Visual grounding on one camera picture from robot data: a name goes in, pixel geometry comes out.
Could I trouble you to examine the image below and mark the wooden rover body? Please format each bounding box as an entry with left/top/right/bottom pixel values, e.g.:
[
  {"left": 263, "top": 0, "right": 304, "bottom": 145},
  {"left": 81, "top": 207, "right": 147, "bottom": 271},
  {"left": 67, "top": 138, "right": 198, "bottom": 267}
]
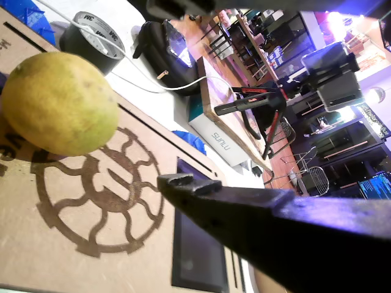
[{"left": 0, "top": 5, "right": 254, "bottom": 293}]

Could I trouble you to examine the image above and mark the yellow ball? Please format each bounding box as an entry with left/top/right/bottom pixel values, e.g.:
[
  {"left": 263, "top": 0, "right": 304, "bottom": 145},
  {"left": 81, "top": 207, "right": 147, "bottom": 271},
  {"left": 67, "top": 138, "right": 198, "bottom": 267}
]
[{"left": 1, "top": 51, "right": 120, "bottom": 157}]

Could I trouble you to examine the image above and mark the black boxy camera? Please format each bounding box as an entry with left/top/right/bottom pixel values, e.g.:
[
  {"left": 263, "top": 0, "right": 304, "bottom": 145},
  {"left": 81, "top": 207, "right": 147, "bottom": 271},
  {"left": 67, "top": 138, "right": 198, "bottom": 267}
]
[{"left": 301, "top": 42, "right": 366, "bottom": 112}]

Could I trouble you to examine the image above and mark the white SUNLU box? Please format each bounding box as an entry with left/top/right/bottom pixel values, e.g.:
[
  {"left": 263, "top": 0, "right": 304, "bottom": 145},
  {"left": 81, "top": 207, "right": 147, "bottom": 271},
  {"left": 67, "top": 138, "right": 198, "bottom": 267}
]
[{"left": 188, "top": 96, "right": 254, "bottom": 168}]

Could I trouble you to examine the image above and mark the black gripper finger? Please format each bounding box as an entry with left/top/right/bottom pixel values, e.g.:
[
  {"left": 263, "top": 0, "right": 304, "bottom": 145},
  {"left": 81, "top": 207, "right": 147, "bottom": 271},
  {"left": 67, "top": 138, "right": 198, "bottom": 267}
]
[
  {"left": 156, "top": 173, "right": 391, "bottom": 293},
  {"left": 145, "top": 0, "right": 391, "bottom": 20}
]

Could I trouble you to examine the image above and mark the blue rover wheel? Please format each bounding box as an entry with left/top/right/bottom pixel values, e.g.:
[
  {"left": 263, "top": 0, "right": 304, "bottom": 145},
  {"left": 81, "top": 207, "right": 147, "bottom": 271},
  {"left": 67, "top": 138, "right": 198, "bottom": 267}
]
[
  {"left": 0, "top": 0, "right": 56, "bottom": 41},
  {"left": 172, "top": 130, "right": 208, "bottom": 154}
]

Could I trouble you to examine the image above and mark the black duct tape roll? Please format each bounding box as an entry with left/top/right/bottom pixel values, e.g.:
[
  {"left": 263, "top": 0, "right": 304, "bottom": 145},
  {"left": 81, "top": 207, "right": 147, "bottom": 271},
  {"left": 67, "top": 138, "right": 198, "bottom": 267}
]
[{"left": 59, "top": 11, "right": 126, "bottom": 76}]

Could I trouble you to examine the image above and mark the black tripod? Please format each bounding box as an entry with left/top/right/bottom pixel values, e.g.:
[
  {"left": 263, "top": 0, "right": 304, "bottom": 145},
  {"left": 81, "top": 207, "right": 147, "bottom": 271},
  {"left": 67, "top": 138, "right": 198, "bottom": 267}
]
[{"left": 213, "top": 85, "right": 303, "bottom": 159}]

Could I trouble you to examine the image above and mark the black backpack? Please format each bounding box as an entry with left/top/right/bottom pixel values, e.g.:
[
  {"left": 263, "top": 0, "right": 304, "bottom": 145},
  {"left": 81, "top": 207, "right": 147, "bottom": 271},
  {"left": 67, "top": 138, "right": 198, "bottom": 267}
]
[{"left": 133, "top": 20, "right": 204, "bottom": 97}]

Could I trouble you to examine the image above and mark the lit computer monitor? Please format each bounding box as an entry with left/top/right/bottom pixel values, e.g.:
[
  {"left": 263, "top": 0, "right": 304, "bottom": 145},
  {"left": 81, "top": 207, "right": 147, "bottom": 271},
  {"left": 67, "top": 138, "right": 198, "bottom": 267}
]
[{"left": 357, "top": 172, "right": 391, "bottom": 201}]

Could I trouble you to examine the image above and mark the wire mesh chair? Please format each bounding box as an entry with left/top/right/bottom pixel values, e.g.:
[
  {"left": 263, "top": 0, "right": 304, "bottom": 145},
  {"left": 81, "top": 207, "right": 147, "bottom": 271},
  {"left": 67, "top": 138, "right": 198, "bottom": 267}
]
[{"left": 293, "top": 166, "right": 330, "bottom": 196}]

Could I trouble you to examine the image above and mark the white cable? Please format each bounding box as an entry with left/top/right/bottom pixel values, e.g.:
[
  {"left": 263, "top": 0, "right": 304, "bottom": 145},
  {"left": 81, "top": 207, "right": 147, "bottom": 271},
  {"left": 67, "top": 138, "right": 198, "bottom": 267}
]
[{"left": 35, "top": 0, "right": 238, "bottom": 103}]

